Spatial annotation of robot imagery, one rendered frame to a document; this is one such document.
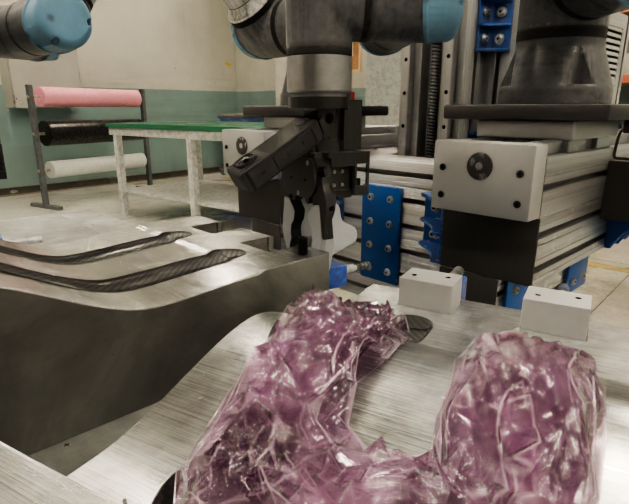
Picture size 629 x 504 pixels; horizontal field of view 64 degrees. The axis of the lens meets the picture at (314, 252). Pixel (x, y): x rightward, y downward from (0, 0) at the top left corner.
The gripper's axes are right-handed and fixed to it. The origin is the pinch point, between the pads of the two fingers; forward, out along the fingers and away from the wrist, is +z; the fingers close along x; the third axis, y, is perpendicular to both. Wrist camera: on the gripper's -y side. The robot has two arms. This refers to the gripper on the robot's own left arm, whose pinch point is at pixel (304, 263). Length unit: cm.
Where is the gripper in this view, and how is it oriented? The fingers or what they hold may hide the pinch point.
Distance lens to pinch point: 63.0
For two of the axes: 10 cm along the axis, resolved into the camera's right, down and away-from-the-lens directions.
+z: 0.0, 9.6, 2.7
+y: 8.3, -1.5, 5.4
